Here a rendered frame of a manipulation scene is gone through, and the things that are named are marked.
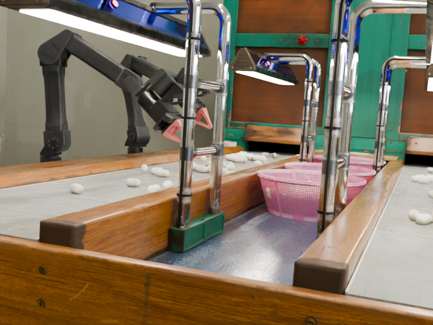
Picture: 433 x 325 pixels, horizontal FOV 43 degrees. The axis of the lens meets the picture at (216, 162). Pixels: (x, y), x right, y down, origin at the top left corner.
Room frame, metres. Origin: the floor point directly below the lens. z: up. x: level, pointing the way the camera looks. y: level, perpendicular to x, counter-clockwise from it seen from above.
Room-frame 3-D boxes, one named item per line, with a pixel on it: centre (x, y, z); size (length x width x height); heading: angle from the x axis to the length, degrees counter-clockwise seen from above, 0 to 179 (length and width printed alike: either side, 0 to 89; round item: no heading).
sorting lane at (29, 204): (1.57, 0.04, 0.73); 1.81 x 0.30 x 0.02; 160
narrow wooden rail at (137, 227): (1.51, -0.12, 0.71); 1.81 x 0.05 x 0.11; 160
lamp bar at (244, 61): (1.96, -0.17, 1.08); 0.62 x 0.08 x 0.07; 160
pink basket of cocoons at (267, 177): (1.34, -0.24, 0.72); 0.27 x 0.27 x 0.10
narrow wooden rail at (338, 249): (1.39, -0.43, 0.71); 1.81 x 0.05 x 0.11; 160
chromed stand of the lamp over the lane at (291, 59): (1.92, -0.24, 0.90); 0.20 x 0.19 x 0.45; 160
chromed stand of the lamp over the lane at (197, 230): (1.02, 0.10, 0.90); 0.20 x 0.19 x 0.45; 160
